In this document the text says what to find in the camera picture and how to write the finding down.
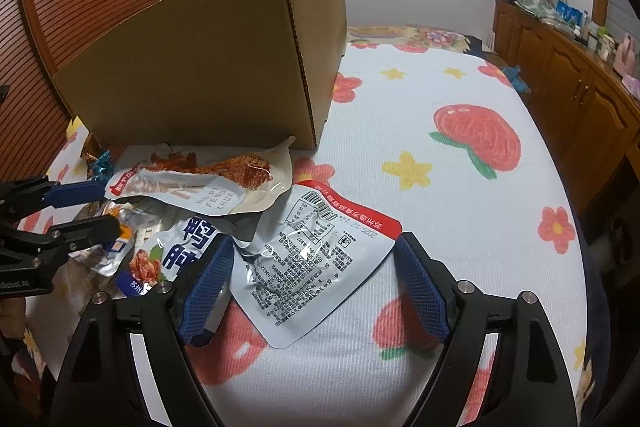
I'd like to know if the blue foil candy packet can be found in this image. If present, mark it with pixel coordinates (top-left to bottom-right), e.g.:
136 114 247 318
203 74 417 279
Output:
90 150 114 184

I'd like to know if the wooden louvre wardrobe door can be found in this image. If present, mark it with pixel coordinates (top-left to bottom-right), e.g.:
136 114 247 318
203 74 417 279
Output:
0 0 191 183

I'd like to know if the pink kettle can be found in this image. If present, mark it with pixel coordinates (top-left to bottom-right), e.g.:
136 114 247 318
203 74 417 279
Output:
613 34 636 77

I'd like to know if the floral pillow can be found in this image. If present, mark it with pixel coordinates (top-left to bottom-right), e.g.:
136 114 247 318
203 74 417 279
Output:
347 25 484 56

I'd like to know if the white blue snack packet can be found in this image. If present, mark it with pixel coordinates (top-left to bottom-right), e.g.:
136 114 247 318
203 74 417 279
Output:
115 202 239 297

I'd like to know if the wooden sideboard cabinet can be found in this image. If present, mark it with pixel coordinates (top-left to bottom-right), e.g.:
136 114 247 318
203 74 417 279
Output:
492 0 639 218

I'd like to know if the white chicken foot snack packet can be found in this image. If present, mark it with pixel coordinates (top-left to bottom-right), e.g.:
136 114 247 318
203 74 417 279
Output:
104 136 295 218

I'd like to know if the brown cardboard box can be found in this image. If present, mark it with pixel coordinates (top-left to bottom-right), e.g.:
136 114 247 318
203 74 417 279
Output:
53 0 347 150

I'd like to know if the pale blue red-edged packet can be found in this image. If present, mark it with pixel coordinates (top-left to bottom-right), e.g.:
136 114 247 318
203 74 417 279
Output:
230 180 402 349

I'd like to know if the orange white snack packet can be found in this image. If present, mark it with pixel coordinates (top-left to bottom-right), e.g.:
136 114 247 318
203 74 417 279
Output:
70 202 134 277

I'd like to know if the floral white bed sheet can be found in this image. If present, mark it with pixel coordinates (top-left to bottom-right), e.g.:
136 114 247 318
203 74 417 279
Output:
14 41 591 427

